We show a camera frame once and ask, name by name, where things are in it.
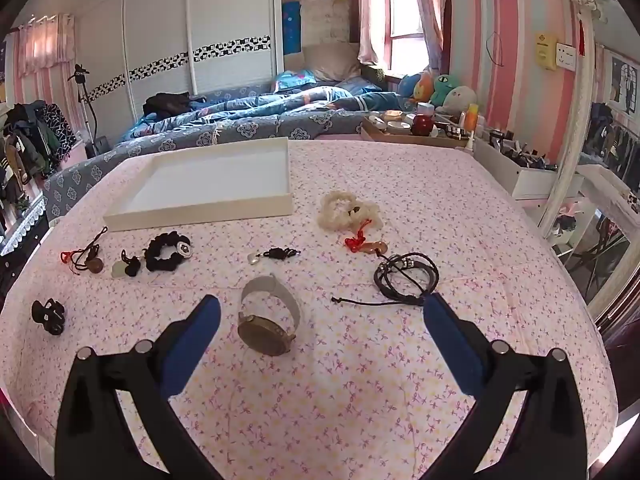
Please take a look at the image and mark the yellow wall box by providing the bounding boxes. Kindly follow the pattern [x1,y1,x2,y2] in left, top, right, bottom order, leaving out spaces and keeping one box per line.
[535,33,558,71]

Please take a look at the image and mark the beige pillow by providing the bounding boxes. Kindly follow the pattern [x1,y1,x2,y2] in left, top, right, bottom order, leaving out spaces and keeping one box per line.
[302,42,361,82]

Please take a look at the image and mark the black leather cord bracelet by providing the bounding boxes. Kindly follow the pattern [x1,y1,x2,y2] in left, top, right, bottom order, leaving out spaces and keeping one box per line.
[331,253,441,307]

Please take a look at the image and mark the green plush toy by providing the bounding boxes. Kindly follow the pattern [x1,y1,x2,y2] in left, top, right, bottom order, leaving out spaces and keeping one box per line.
[431,74,468,108]

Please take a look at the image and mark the pale jade pendant black knot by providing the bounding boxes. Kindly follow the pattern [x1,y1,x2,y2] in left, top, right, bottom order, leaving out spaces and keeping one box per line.
[111,250,142,279]

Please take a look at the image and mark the black hair claw clip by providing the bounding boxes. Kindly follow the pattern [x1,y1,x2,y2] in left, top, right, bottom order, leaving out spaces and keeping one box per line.
[31,298,66,337]

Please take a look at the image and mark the white plush toy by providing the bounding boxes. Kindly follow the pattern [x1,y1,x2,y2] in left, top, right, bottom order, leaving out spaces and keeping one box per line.
[442,85,479,116]

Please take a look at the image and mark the blue grey patterned blanket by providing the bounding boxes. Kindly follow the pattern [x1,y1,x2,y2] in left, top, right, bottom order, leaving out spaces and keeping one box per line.
[42,72,416,221]

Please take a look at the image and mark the white organizer box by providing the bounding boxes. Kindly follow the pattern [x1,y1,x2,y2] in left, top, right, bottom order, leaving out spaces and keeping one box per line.
[472,136,584,202]

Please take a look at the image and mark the blue plush toy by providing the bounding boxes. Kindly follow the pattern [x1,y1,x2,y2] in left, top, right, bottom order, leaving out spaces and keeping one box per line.
[398,72,423,99]

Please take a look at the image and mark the wooden tray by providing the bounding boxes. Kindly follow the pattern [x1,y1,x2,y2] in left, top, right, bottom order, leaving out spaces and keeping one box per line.
[361,115,473,150]

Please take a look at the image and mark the white sliding wardrobe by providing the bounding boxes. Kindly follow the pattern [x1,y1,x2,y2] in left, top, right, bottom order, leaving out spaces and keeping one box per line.
[75,0,283,133]

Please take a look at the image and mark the pink striped curtain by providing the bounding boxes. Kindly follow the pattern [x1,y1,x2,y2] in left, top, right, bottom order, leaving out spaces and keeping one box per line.
[12,14,82,128]

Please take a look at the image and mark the cream cushion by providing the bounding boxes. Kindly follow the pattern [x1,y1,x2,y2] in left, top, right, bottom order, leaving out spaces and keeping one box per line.
[300,0,352,44]

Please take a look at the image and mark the garment steamer stand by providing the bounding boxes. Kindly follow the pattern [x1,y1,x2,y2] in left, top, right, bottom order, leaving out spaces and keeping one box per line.
[67,64,108,159]

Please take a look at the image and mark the clothes on rack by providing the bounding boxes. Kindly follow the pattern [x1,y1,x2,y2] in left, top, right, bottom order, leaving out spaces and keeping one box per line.
[0,100,77,203]

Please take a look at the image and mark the gold wristwatch with mesh band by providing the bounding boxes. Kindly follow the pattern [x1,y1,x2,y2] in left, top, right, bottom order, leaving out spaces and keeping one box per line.
[237,275,302,358]

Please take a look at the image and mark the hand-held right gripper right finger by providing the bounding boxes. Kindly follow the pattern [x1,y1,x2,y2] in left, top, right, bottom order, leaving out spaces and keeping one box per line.
[422,292,587,480]

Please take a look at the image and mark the white framed mirror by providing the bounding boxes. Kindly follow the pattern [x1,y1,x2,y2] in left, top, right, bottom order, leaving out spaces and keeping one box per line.
[539,0,640,322]

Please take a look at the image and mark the black garment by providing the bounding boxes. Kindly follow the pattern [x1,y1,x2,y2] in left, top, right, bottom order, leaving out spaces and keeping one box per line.
[142,92,207,117]

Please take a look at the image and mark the white shallow tray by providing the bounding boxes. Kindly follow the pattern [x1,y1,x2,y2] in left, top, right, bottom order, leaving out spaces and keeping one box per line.
[102,137,294,233]

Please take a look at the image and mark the cream fluffy scrunchie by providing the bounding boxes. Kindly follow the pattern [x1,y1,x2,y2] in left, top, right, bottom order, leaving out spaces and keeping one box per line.
[318,191,385,233]

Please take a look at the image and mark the pink window curtain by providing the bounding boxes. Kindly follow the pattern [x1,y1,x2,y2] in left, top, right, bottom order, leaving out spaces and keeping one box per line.
[357,0,444,70]

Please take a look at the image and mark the amber pendant with red knot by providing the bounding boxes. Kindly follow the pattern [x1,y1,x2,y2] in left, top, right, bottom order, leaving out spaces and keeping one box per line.
[344,220,389,256]

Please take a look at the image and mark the pink floral tablecloth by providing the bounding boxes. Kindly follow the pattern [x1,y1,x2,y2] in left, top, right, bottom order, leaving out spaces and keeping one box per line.
[0,137,621,480]

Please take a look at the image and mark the black scrunchie with flower charm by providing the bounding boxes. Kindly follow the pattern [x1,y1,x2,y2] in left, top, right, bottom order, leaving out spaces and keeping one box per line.
[144,231,193,272]

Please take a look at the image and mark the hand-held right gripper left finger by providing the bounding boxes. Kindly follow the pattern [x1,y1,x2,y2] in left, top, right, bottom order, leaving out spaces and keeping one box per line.
[54,294,223,480]

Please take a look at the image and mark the orange plush toy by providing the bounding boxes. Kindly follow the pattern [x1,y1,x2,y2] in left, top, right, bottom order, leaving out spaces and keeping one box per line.
[414,72,436,104]

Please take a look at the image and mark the silver heart pendant black knot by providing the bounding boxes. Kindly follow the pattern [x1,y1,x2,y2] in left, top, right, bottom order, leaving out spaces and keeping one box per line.
[246,247,301,266]

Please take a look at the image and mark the brown pendant with red cord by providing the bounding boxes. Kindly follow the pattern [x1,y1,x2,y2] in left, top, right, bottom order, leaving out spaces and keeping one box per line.
[60,226,109,276]

